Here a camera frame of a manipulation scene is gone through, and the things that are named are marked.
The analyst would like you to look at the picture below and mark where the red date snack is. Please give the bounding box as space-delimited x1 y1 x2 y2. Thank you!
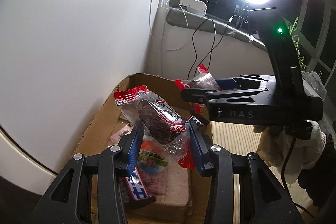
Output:
175 64 222 115

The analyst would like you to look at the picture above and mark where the clear purple snack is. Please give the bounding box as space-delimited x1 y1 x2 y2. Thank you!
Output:
114 85 195 169

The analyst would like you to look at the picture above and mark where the snickers bar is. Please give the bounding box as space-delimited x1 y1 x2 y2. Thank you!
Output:
186 114 210 128
120 167 157 210

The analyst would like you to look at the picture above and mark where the pink small sachet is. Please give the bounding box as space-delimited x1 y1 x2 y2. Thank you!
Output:
110 125 132 144

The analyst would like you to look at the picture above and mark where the red green egg packet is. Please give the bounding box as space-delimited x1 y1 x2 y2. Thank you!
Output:
137 140 168 174

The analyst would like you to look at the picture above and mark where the white gloved hand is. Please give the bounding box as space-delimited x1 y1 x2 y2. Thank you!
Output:
253 70 329 185

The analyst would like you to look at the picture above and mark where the striped yellow table cloth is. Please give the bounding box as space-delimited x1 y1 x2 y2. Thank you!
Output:
211 121 313 224

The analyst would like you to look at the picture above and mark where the potted spider plant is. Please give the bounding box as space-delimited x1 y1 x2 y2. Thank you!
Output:
283 17 307 71

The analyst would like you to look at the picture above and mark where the grey windowsill mat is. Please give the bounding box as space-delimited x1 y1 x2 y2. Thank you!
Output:
166 8 266 52

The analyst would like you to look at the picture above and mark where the brown cardboard box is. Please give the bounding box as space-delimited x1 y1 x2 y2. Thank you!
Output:
74 73 211 223

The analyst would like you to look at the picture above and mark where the white power strip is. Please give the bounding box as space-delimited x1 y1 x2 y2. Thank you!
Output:
180 0 207 16

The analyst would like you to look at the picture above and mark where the black cable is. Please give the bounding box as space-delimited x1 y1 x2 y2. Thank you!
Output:
186 15 249 80

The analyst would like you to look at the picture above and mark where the white cable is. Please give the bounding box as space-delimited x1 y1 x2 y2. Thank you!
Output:
148 0 217 75

